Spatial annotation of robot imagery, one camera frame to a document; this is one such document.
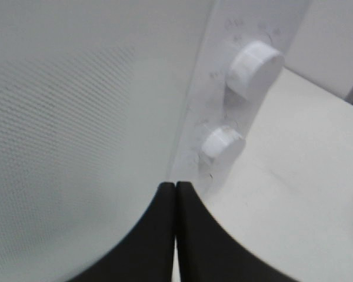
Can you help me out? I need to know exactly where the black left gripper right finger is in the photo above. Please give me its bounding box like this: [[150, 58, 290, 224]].
[[176, 182, 288, 281]]

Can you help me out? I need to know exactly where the white timer knob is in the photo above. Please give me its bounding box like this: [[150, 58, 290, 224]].
[[199, 126, 246, 169]]

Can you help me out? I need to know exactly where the white microwave door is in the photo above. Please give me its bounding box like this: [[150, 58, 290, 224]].
[[0, 1, 214, 281]]

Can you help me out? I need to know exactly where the white microwave oven body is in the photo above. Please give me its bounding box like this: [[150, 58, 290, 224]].
[[170, 1, 310, 195]]

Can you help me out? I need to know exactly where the white upper power knob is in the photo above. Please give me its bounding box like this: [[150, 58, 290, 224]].
[[226, 41, 284, 101]]

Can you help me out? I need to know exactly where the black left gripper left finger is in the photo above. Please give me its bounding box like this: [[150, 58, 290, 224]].
[[71, 182, 176, 281]]

